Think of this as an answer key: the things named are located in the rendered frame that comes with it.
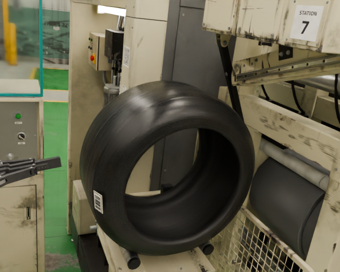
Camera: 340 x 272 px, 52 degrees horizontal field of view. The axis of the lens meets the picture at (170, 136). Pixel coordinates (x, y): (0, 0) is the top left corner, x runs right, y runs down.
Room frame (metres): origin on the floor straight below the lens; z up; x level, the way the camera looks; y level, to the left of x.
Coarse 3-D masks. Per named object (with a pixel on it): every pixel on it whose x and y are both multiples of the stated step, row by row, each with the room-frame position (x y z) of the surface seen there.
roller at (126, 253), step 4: (120, 248) 1.01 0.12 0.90; (124, 252) 0.98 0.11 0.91; (128, 252) 0.97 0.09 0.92; (132, 252) 0.97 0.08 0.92; (124, 256) 0.96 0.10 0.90; (128, 256) 0.95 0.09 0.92; (132, 256) 0.95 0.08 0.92; (136, 256) 0.95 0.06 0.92; (128, 260) 0.94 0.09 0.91; (132, 260) 0.93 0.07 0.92; (136, 260) 0.94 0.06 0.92; (128, 264) 0.93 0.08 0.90; (132, 264) 0.93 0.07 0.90; (136, 264) 0.94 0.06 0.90; (132, 268) 0.93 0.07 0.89; (136, 268) 0.94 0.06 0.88
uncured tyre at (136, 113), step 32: (128, 96) 1.07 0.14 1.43; (160, 96) 1.00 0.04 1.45; (192, 96) 1.01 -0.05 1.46; (96, 128) 1.02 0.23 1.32; (128, 128) 0.92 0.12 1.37; (160, 128) 0.93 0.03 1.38; (224, 128) 1.02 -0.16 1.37; (96, 160) 0.91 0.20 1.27; (128, 160) 0.89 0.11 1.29; (224, 160) 1.28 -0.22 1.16; (192, 192) 1.29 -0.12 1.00; (224, 192) 1.20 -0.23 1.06; (128, 224) 0.89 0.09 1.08; (160, 224) 1.17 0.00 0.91; (192, 224) 1.15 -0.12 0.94; (224, 224) 1.05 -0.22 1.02
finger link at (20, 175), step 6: (30, 168) 0.86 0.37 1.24; (6, 174) 0.83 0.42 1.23; (12, 174) 0.83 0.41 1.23; (18, 174) 0.84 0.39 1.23; (24, 174) 0.85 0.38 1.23; (30, 174) 0.87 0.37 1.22; (0, 180) 0.81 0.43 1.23; (6, 180) 0.82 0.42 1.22; (12, 180) 0.83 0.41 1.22; (18, 180) 0.84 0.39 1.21; (0, 186) 0.81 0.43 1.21
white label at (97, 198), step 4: (96, 192) 0.88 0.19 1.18; (96, 196) 0.88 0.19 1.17; (100, 196) 0.86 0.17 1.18; (96, 200) 0.88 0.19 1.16; (100, 200) 0.86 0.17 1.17; (96, 204) 0.88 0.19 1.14; (100, 204) 0.86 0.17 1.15; (96, 208) 0.88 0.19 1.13; (100, 208) 0.87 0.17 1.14; (100, 212) 0.87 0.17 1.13
